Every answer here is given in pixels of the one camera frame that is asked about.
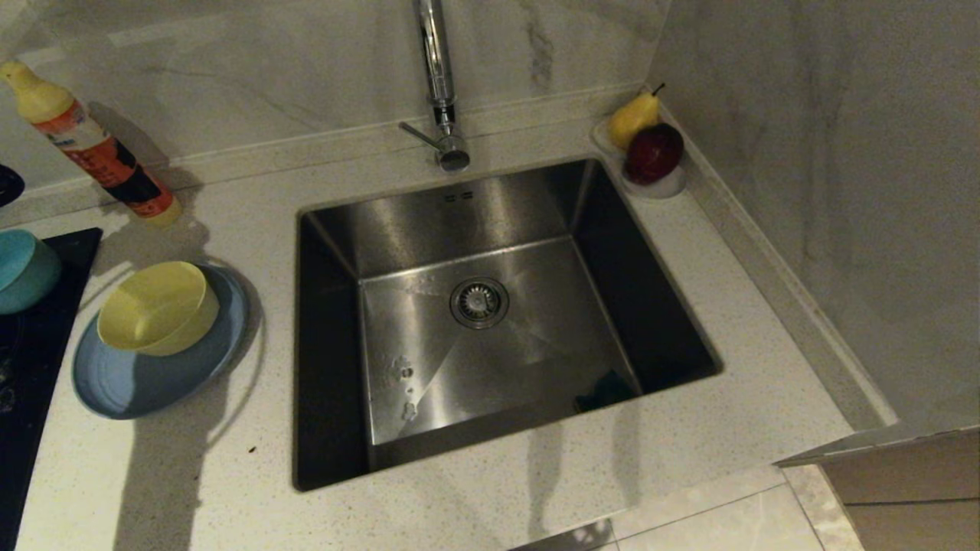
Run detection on light blue plate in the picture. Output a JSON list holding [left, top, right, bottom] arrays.
[[72, 262, 250, 420]]

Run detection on dark red apple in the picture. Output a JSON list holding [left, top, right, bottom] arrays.
[[625, 122, 686, 186]]

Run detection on chrome faucet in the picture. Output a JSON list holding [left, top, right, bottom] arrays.
[[398, 0, 472, 173]]

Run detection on teal plastic bowl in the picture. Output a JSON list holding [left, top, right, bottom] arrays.
[[0, 229, 64, 316]]

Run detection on yellow plastic bowl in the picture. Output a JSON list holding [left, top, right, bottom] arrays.
[[97, 261, 221, 357]]

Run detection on black induction cooktop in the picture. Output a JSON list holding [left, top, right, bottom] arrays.
[[0, 227, 104, 551]]

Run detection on yellow sponge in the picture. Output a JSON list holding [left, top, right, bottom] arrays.
[[574, 370, 639, 414]]

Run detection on orange-label dish soap bottle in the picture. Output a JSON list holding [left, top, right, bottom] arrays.
[[0, 60, 185, 227]]

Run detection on stainless steel sink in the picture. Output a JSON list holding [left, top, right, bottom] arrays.
[[293, 157, 724, 492]]

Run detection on yellow pear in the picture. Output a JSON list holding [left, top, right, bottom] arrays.
[[609, 83, 665, 150]]

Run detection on white fruit dish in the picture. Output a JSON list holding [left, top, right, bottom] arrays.
[[592, 119, 688, 201]]

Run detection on metal sink drain strainer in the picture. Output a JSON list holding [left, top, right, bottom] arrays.
[[449, 276, 511, 331]]

